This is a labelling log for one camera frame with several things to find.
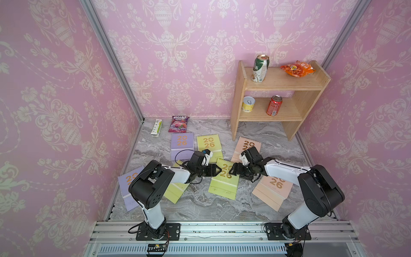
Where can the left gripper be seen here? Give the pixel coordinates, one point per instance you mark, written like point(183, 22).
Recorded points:
point(213, 171)

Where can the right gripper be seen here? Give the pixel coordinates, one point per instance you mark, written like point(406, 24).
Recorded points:
point(234, 172)

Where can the green calendar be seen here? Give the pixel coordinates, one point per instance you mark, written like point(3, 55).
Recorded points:
point(178, 183)
point(224, 184)
point(212, 143)

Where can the pink calendar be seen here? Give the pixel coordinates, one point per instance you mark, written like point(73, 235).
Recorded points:
point(242, 145)
point(272, 191)

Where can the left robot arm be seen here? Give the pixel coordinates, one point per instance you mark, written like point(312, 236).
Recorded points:
point(148, 188)

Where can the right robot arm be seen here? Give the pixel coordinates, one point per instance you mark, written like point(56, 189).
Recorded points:
point(320, 191)

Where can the purple calendar at back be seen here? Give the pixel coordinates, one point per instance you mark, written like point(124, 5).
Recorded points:
point(182, 146)

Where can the purple calendar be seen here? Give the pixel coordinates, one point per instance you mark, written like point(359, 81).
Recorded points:
point(125, 181)
point(182, 146)

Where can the purple candy bag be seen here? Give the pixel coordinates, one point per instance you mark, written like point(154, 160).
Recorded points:
point(179, 124)

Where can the yellow tin can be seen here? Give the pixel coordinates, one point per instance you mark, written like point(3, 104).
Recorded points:
point(248, 104)

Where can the green white gum box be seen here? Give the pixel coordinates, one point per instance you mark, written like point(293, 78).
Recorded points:
point(156, 128)

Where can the red soda can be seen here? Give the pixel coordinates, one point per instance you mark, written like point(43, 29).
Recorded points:
point(274, 105)

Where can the purple calendar front left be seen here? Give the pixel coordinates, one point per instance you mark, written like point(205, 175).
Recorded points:
point(125, 181)

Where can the small circuit board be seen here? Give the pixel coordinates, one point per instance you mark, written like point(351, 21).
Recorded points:
point(157, 248)

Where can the green drink can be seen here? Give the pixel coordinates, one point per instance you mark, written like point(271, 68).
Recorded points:
point(260, 68)

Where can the orange snack bag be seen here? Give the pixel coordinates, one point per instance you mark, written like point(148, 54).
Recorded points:
point(298, 69)

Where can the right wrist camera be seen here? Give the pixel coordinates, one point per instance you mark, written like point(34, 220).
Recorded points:
point(243, 158)

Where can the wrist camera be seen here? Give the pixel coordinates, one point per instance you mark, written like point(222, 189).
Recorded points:
point(243, 158)
point(207, 157)

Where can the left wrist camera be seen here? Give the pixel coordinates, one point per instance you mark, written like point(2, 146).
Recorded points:
point(207, 157)

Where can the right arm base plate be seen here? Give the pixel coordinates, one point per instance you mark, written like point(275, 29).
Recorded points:
point(273, 232)

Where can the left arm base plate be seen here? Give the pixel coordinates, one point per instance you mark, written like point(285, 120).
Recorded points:
point(171, 232)

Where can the aluminium front rail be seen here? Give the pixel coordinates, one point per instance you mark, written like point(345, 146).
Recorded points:
point(227, 239)

